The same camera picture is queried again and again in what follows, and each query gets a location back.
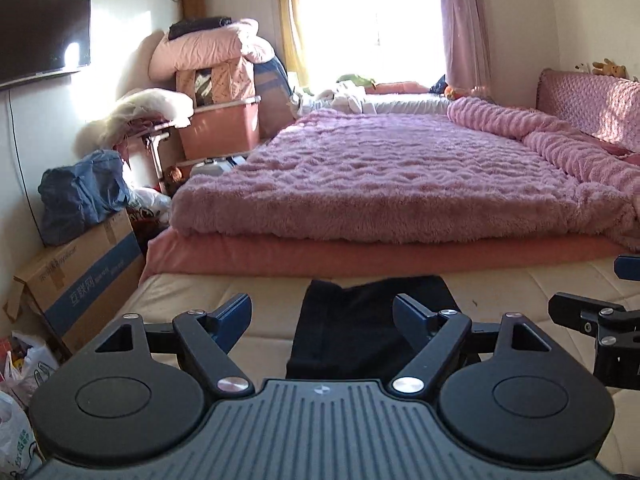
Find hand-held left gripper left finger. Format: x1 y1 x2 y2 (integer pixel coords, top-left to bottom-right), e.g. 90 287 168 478
94 293 257 399

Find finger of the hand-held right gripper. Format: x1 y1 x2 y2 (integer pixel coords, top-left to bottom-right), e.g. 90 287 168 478
613 254 640 281
548 291 640 356

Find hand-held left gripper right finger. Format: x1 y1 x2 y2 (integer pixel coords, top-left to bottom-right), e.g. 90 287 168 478
392 293 552 396

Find black pants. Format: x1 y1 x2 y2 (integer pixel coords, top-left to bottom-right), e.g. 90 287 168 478
285 274 462 382

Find cream leather bed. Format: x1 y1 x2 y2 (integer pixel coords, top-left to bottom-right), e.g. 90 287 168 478
111 254 640 480

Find salmon pink bed sheet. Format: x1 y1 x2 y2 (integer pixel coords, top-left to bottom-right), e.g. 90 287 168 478
139 229 628 280

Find pile of bags and clutter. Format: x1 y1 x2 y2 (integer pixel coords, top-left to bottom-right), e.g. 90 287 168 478
126 186 174 243

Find pink fluffy blanket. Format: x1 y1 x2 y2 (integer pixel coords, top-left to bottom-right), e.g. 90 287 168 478
170 108 640 253

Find pink ribbed fleece blanket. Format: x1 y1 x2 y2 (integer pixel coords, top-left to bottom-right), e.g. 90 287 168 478
446 95 640 196

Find cardboard box with blue stripe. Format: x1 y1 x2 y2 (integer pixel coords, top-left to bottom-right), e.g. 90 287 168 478
2 207 147 357

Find pink padded headboard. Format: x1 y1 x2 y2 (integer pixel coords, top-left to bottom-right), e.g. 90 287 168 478
536 68 640 155

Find small folding table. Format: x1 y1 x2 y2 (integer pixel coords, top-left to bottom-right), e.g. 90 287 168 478
116 119 184 196

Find pink plastic storage bin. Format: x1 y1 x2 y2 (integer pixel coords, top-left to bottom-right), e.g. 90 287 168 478
177 95 262 160

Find blue fabric bag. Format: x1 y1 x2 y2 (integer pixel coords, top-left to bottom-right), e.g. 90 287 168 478
38 149 132 247

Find yellow plush toy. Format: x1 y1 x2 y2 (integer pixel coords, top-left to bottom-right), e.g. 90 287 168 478
592 58 629 79

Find white bed sheet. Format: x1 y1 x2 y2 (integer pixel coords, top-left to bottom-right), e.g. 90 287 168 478
299 92 453 119

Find pile of white clothes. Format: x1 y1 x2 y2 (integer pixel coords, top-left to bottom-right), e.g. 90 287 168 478
320 84 373 112

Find white fluffy blanket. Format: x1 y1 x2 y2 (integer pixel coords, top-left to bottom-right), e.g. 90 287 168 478
74 87 195 157

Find blue striped storage bag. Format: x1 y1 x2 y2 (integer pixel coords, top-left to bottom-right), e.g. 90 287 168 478
254 56 295 133

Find white printed plastic bag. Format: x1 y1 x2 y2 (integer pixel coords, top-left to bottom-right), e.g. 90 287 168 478
0 389 39 480

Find pink folded duvet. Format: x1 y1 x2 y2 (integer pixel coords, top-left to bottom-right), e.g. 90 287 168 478
148 18 277 82

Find pink curtain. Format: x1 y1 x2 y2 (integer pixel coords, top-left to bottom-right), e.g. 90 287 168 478
439 0 494 97

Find dark folded cloth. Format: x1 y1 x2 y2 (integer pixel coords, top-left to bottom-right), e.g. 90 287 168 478
167 17 235 41

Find yellow curtain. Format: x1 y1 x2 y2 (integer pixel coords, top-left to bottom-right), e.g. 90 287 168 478
274 0 312 92

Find black television cable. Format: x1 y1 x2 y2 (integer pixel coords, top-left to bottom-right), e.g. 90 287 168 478
6 87 45 243

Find black wall television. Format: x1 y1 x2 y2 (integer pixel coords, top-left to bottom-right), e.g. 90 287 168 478
0 0 93 92

